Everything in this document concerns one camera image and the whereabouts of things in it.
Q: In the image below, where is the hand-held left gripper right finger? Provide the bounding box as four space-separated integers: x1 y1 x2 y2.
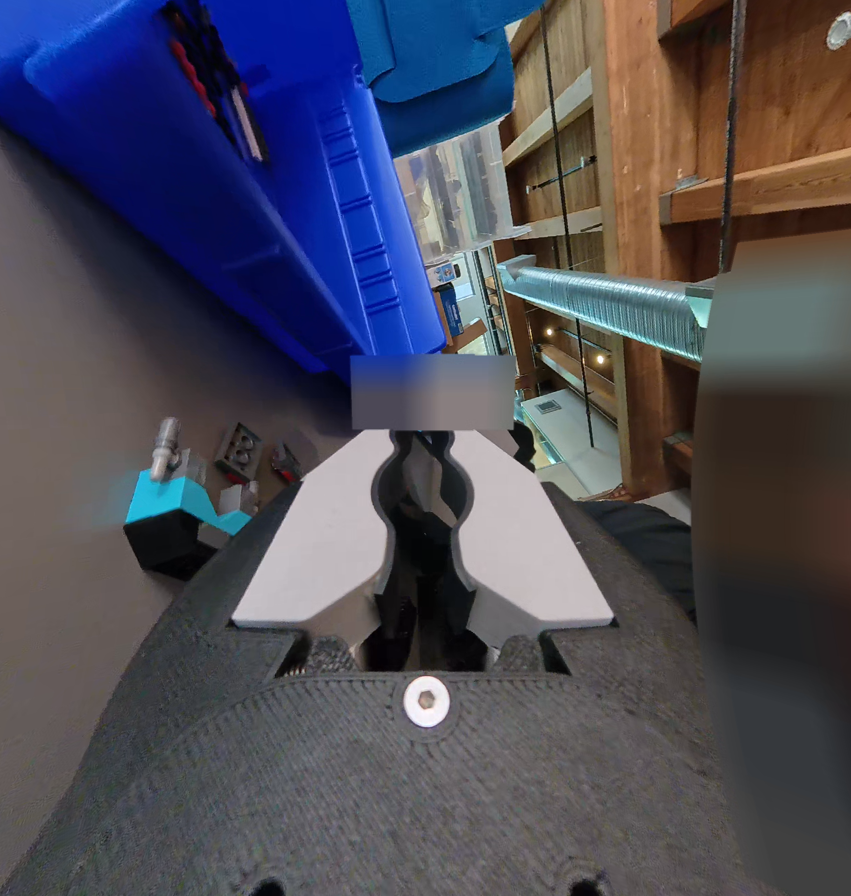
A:
436 428 615 666

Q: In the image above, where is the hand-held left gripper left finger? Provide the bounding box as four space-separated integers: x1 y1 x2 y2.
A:
231 428 415 655

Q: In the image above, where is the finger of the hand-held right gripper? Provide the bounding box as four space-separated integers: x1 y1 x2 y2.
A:
401 430 446 515

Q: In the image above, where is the teal and black brick assembly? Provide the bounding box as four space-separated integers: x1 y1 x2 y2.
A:
123 448 260 582

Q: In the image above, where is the grey toy axle pin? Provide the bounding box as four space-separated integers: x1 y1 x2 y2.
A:
151 418 183 484

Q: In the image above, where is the blue plastic bin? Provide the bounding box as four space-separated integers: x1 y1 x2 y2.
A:
0 0 449 375

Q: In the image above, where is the person's right forearm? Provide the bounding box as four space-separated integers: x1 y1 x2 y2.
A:
579 500 699 624

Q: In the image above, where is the grey desk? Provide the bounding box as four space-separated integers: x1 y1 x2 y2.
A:
0 105 370 896

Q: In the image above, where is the dark grey toy brick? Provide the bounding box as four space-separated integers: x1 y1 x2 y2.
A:
215 422 264 485

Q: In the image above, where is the blue cardboard box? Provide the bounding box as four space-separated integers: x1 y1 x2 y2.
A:
434 283 470 345

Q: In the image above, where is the clear plastic drawer stack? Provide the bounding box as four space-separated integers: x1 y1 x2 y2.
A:
396 126 533 254

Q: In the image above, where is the pile of mixed toy bricks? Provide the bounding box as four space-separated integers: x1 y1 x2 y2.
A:
161 0 272 167

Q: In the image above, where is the silver ventilation duct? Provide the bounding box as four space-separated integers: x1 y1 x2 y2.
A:
497 255 717 364

